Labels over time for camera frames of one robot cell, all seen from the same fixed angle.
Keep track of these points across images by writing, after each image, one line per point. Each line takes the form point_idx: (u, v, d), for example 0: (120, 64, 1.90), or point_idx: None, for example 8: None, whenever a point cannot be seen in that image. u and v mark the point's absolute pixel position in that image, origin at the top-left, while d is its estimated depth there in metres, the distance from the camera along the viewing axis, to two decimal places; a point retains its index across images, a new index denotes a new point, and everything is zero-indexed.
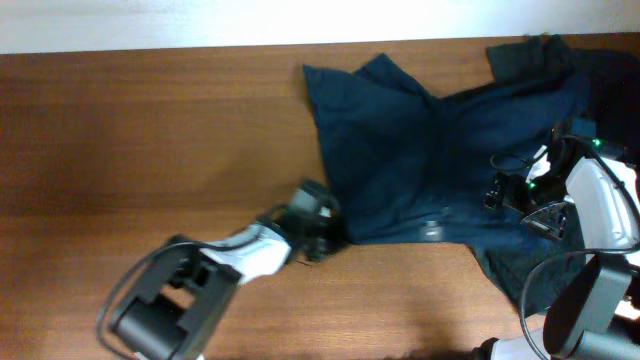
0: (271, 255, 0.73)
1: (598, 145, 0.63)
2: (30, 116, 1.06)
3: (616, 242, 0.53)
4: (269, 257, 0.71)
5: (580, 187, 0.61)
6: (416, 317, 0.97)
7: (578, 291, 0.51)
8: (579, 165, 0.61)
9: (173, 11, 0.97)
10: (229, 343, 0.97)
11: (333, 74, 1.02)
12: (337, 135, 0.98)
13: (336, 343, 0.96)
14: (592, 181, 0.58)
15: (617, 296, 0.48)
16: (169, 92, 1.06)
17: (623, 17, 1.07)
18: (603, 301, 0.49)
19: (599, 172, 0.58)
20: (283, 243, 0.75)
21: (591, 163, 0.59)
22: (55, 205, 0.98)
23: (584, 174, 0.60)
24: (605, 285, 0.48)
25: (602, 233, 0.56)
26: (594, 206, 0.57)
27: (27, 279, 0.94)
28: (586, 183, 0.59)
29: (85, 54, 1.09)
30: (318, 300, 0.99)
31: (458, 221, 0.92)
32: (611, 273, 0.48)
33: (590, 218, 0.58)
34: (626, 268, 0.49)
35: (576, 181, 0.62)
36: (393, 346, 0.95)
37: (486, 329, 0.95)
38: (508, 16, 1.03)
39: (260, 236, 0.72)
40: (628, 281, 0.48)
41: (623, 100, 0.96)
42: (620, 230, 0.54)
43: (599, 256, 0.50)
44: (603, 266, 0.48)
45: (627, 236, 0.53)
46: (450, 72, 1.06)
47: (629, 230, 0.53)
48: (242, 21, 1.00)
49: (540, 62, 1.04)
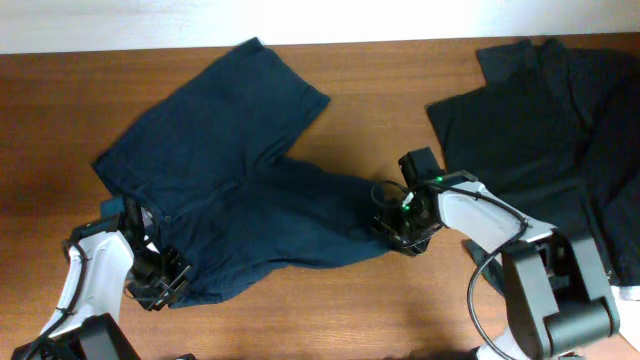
0: (112, 268, 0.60)
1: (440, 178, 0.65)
2: (36, 113, 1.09)
3: (500, 236, 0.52)
4: (111, 269, 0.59)
5: (453, 220, 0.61)
6: (419, 319, 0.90)
7: (510, 283, 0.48)
8: (439, 204, 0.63)
9: (173, 11, 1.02)
10: (216, 344, 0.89)
11: (289, 79, 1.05)
12: (250, 145, 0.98)
13: (332, 344, 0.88)
14: (457, 208, 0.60)
15: (541, 269, 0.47)
16: (168, 89, 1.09)
17: (621, 18, 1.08)
18: (538, 286, 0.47)
19: (456, 197, 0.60)
20: (116, 238, 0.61)
21: (446, 194, 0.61)
22: (53, 196, 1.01)
23: (450, 206, 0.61)
24: (529, 274, 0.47)
25: (490, 238, 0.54)
26: (464, 223, 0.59)
27: (17, 268, 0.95)
28: (447, 213, 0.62)
29: (86, 55, 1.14)
30: (318, 300, 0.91)
31: (293, 240, 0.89)
32: (524, 261, 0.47)
33: (475, 236, 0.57)
34: (531, 246, 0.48)
35: (450, 219, 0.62)
36: (394, 348, 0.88)
37: (495, 332, 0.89)
38: (500, 16, 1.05)
39: (89, 255, 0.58)
40: (537, 256, 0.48)
41: (622, 100, 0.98)
42: (501, 225, 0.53)
43: (504, 250, 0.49)
44: (515, 258, 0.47)
45: (510, 226, 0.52)
46: (446, 72, 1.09)
47: (508, 223, 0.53)
48: (241, 22, 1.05)
49: (533, 64, 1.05)
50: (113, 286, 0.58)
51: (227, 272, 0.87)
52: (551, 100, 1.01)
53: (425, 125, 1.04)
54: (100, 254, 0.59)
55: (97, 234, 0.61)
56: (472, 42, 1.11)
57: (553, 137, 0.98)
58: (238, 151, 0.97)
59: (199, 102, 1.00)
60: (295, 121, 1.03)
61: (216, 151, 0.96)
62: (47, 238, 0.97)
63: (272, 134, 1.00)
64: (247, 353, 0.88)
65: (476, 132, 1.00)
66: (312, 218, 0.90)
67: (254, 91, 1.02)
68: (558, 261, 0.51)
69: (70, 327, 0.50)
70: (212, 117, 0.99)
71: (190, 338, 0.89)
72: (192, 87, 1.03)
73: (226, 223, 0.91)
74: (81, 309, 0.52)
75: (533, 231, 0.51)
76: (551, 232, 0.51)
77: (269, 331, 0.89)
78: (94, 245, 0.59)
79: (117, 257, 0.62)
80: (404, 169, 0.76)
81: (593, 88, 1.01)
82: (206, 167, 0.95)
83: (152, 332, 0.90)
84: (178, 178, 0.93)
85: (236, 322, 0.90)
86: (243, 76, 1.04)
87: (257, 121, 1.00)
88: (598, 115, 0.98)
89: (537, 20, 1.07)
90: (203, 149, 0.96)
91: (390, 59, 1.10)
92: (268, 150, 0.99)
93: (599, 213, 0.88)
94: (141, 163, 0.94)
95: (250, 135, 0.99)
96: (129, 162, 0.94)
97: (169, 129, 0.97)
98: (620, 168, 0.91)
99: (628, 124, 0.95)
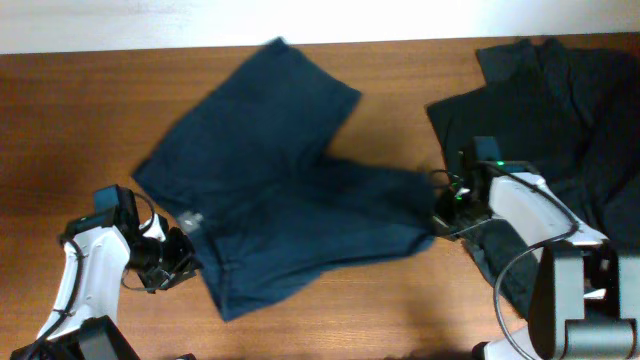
0: (110, 265, 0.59)
1: (501, 164, 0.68)
2: (37, 114, 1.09)
3: (549, 230, 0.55)
4: (109, 266, 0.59)
5: (504, 205, 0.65)
6: (418, 318, 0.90)
7: (544, 279, 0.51)
8: (495, 187, 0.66)
9: (172, 11, 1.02)
10: (216, 344, 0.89)
11: (320, 76, 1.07)
12: (283, 142, 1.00)
13: (332, 344, 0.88)
14: (511, 195, 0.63)
15: (579, 274, 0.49)
16: (168, 90, 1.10)
17: (620, 18, 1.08)
18: (569, 289, 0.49)
19: (514, 184, 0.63)
20: (113, 233, 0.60)
21: (504, 180, 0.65)
22: (52, 197, 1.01)
23: (503, 191, 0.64)
24: (564, 273, 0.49)
25: (536, 229, 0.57)
26: (513, 208, 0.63)
27: (18, 269, 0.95)
28: (501, 199, 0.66)
29: (86, 55, 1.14)
30: (318, 300, 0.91)
31: (316, 235, 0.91)
32: (565, 259, 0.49)
33: (520, 223, 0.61)
34: (574, 247, 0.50)
35: (500, 202, 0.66)
36: (394, 348, 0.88)
37: (496, 332, 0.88)
38: (500, 16, 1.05)
39: (86, 253, 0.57)
40: (580, 261, 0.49)
41: (622, 101, 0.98)
42: (551, 222, 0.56)
43: (547, 245, 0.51)
44: (557, 256, 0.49)
45: (559, 225, 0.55)
46: (446, 72, 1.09)
47: (560, 221, 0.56)
48: (240, 22, 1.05)
49: (533, 63, 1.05)
50: (112, 282, 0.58)
51: (277, 276, 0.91)
52: (553, 98, 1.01)
53: (424, 125, 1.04)
54: (96, 252, 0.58)
55: (91, 230, 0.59)
56: (472, 41, 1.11)
57: (556, 134, 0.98)
58: (272, 146, 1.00)
59: (229, 105, 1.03)
60: (330, 116, 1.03)
61: (255, 148, 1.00)
62: (47, 238, 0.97)
63: (307, 128, 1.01)
64: (247, 353, 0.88)
65: (486, 122, 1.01)
66: (337, 214, 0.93)
67: (285, 88, 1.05)
68: (600, 273, 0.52)
69: (68, 328, 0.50)
70: (253, 122, 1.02)
71: (190, 338, 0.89)
72: (227, 93, 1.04)
73: (272, 224, 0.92)
74: (80, 310, 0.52)
75: (582, 236, 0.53)
76: (600, 243, 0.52)
77: (268, 332, 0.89)
78: (90, 241, 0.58)
79: (114, 252, 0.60)
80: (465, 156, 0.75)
81: (592, 87, 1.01)
82: (251, 170, 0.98)
83: (152, 332, 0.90)
84: (226, 183, 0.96)
85: (235, 322, 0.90)
86: (278, 78, 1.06)
87: (286, 117, 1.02)
88: (598, 113, 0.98)
89: (537, 20, 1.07)
90: (239, 147, 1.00)
91: (390, 58, 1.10)
92: (310, 149, 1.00)
93: (599, 211, 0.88)
94: (187, 172, 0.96)
95: (285, 131, 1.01)
96: (171, 172, 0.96)
97: (203, 129, 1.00)
98: (621, 166, 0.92)
99: (628, 123, 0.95)
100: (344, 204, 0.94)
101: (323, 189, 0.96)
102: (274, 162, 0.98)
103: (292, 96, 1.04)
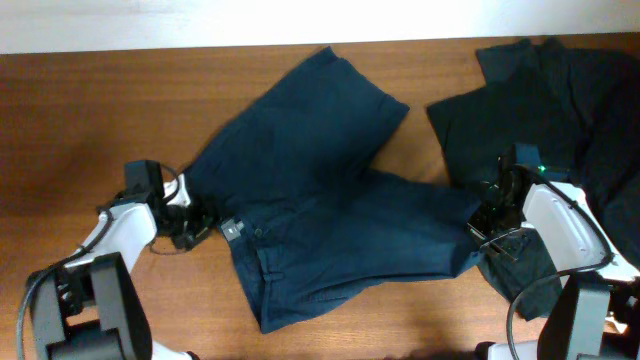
0: (133, 236, 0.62)
1: (543, 170, 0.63)
2: (36, 115, 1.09)
3: (580, 257, 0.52)
4: (132, 235, 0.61)
5: (535, 213, 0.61)
6: (419, 318, 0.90)
7: (564, 309, 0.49)
8: (529, 194, 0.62)
9: (172, 11, 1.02)
10: (216, 344, 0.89)
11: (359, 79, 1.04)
12: (304, 145, 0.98)
13: (332, 344, 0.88)
14: (546, 205, 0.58)
15: (601, 310, 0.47)
16: (168, 90, 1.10)
17: (619, 18, 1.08)
18: (588, 323, 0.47)
19: (551, 195, 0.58)
20: (142, 207, 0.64)
21: (540, 187, 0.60)
22: (52, 197, 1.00)
23: (538, 198, 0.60)
24: (586, 306, 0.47)
25: (567, 250, 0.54)
26: (546, 219, 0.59)
27: (18, 270, 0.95)
28: (537, 207, 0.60)
29: (86, 55, 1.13)
30: None
31: (313, 235, 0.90)
32: (591, 292, 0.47)
33: (550, 235, 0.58)
34: (602, 282, 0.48)
35: (531, 208, 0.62)
36: (394, 348, 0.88)
37: (495, 333, 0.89)
38: (499, 16, 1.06)
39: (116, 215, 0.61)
40: (606, 297, 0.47)
41: (623, 99, 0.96)
42: (583, 247, 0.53)
43: (574, 276, 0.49)
44: (581, 288, 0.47)
45: (593, 251, 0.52)
46: (445, 73, 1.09)
47: (593, 247, 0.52)
48: (240, 21, 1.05)
49: (533, 63, 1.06)
50: (130, 249, 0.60)
51: (317, 288, 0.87)
52: (553, 98, 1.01)
53: (425, 125, 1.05)
54: (124, 216, 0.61)
55: (126, 204, 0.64)
56: (471, 42, 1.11)
57: (555, 134, 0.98)
58: (291, 148, 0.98)
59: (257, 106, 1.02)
60: (362, 123, 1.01)
61: (280, 150, 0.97)
62: (47, 239, 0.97)
63: (338, 133, 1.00)
64: (247, 353, 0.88)
65: (486, 122, 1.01)
66: (335, 214, 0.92)
67: (319, 91, 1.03)
68: (626, 309, 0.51)
69: (86, 260, 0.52)
70: (291, 129, 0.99)
71: (190, 339, 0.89)
72: (272, 101, 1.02)
73: (312, 235, 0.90)
74: (98, 249, 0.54)
75: (612, 270, 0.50)
76: (633, 279, 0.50)
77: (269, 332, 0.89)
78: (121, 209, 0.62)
79: (139, 226, 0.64)
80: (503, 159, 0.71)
81: (591, 86, 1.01)
82: (293, 181, 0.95)
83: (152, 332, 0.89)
84: (267, 194, 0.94)
85: (236, 322, 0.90)
86: (317, 81, 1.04)
87: (303, 119, 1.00)
88: (599, 113, 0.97)
89: (536, 20, 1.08)
90: (266, 148, 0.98)
91: (390, 59, 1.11)
92: (351, 161, 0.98)
93: (598, 212, 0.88)
94: (231, 180, 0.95)
95: (312, 136, 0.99)
96: (217, 178, 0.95)
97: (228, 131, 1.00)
98: (620, 166, 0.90)
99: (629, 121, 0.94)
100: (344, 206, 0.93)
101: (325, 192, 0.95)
102: (293, 166, 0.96)
103: (324, 100, 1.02)
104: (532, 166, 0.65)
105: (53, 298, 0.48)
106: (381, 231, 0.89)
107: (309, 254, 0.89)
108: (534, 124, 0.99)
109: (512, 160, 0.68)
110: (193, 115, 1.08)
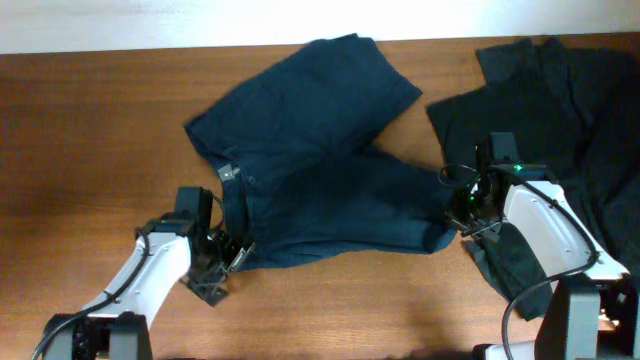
0: (169, 270, 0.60)
1: (519, 170, 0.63)
2: (35, 113, 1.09)
3: (567, 260, 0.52)
4: (167, 274, 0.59)
5: (518, 214, 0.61)
6: (418, 319, 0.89)
7: (557, 312, 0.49)
8: (509, 195, 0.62)
9: (172, 10, 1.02)
10: (217, 343, 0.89)
11: (369, 63, 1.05)
12: (306, 131, 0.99)
13: (332, 345, 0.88)
14: (527, 205, 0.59)
15: (593, 311, 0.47)
16: (168, 90, 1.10)
17: (618, 18, 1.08)
18: (581, 325, 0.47)
19: (532, 198, 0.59)
20: (180, 240, 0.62)
21: (519, 188, 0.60)
22: (52, 197, 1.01)
23: (518, 201, 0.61)
24: (579, 309, 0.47)
25: (553, 252, 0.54)
26: (530, 225, 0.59)
27: (19, 268, 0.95)
28: (519, 207, 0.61)
29: (86, 54, 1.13)
30: (318, 300, 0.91)
31: (300, 215, 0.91)
32: (582, 295, 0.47)
33: (533, 237, 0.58)
34: (592, 283, 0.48)
35: (512, 209, 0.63)
36: (394, 348, 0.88)
37: (496, 333, 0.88)
38: (498, 16, 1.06)
39: (151, 251, 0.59)
40: (596, 298, 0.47)
41: (620, 104, 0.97)
42: (568, 248, 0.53)
43: (564, 280, 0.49)
44: (572, 292, 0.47)
45: (578, 252, 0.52)
46: (445, 73, 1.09)
47: (578, 248, 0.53)
48: (240, 21, 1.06)
49: (533, 63, 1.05)
50: (161, 290, 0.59)
51: (297, 256, 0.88)
52: (553, 98, 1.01)
53: (425, 125, 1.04)
54: (162, 250, 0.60)
55: (168, 233, 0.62)
56: (471, 41, 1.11)
57: (554, 134, 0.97)
58: (292, 132, 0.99)
59: (259, 88, 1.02)
60: (365, 109, 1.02)
61: (280, 132, 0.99)
62: (47, 238, 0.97)
63: (341, 118, 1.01)
64: (247, 353, 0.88)
65: (484, 120, 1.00)
66: (326, 196, 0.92)
67: (327, 77, 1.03)
68: (616, 307, 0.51)
69: (108, 316, 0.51)
70: (295, 114, 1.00)
71: (190, 339, 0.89)
72: (286, 66, 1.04)
73: (301, 189, 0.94)
74: (124, 304, 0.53)
75: (600, 269, 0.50)
76: (620, 277, 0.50)
77: (269, 332, 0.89)
78: (160, 240, 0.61)
79: (179, 258, 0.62)
80: (480, 149, 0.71)
81: (591, 87, 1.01)
82: (290, 159, 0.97)
83: (152, 332, 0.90)
84: (265, 148, 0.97)
85: (235, 322, 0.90)
86: (329, 63, 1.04)
87: (308, 110, 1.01)
88: (599, 115, 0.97)
89: (537, 19, 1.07)
90: (267, 130, 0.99)
91: (390, 58, 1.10)
92: (350, 138, 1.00)
93: (599, 212, 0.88)
94: (233, 133, 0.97)
95: (315, 120, 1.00)
96: (220, 128, 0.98)
97: (233, 107, 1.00)
98: (619, 170, 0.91)
99: (628, 125, 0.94)
100: (333, 191, 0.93)
101: (319, 176, 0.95)
102: (288, 144, 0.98)
103: (333, 82, 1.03)
104: (508, 166, 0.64)
105: (68, 346, 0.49)
106: (369, 213, 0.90)
107: (297, 206, 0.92)
108: (532, 122, 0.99)
109: (489, 156, 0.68)
110: (192, 115, 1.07)
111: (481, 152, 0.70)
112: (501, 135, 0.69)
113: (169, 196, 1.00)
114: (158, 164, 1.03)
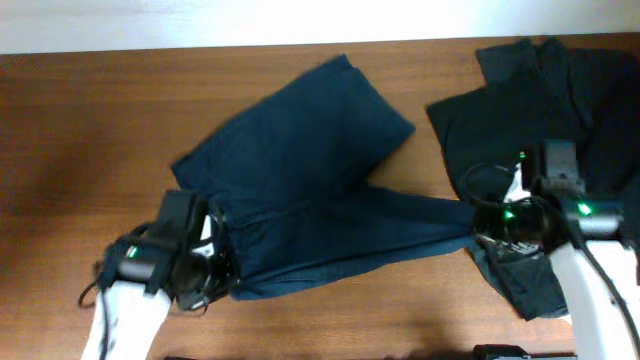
0: (140, 336, 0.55)
1: (582, 211, 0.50)
2: (36, 114, 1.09)
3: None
4: (136, 345, 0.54)
5: (568, 286, 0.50)
6: (418, 319, 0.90)
7: None
8: (563, 254, 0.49)
9: (172, 12, 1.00)
10: (217, 343, 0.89)
11: (356, 79, 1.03)
12: (307, 155, 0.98)
13: (333, 344, 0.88)
14: (585, 289, 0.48)
15: None
16: (169, 92, 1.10)
17: (619, 19, 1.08)
18: None
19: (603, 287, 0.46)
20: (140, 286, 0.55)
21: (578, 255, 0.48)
22: (53, 199, 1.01)
23: (575, 275, 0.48)
24: None
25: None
26: (577, 297, 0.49)
27: (21, 269, 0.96)
28: (578, 284, 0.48)
29: (86, 55, 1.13)
30: (319, 300, 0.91)
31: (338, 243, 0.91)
32: None
33: (579, 327, 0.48)
34: None
35: (565, 277, 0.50)
36: (394, 348, 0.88)
37: (495, 333, 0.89)
38: (500, 17, 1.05)
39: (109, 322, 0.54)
40: None
41: (620, 105, 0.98)
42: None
43: None
44: None
45: None
46: (446, 73, 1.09)
47: None
48: (241, 23, 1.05)
49: (534, 62, 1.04)
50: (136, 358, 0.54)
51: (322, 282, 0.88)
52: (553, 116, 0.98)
53: (425, 125, 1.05)
54: (116, 321, 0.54)
55: (126, 288, 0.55)
56: (472, 41, 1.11)
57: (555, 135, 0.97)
58: (291, 158, 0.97)
59: (246, 121, 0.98)
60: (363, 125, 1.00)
61: (279, 163, 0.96)
62: (49, 239, 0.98)
63: (340, 137, 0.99)
64: (247, 353, 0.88)
65: (484, 121, 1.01)
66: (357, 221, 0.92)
67: (317, 96, 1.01)
68: None
69: None
70: (289, 139, 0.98)
71: (191, 338, 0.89)
72: (279, 101, 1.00)
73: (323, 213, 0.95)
74: None
75: None
76: None
77: (269, 332, 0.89)
78: (116, 310, 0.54)
79: (149, 318, 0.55)
80: (527, 159, 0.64)
81: (590, 88, 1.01)
82: (299, 187, 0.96)
83: None
84: (255, 193, 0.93)
85: (236, 322, 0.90)
86: (317, 86, 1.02)
87: (304, 115, 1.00)
88: (598, 116, 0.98)
89: (539, 20, 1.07)
90: (265, 162, 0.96)
91: (390, 59, 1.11)
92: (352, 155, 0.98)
93: None
94: (228, 175, 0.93)
95: (316, 142, 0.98)
96: (209, 171, 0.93)
97: (221, 141, 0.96)
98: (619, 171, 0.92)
99: (627, 126, 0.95)
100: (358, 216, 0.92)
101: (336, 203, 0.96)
102: (291, 174, 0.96)
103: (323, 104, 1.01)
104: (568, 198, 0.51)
105: None
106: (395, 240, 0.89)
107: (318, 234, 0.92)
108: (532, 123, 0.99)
109: (542, 170, 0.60)
110: (193, 116, 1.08)
111: (536, 161, 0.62)
112: (556, 148, 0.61)
113: (170, 197, 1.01)
114: (159, 165, 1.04)
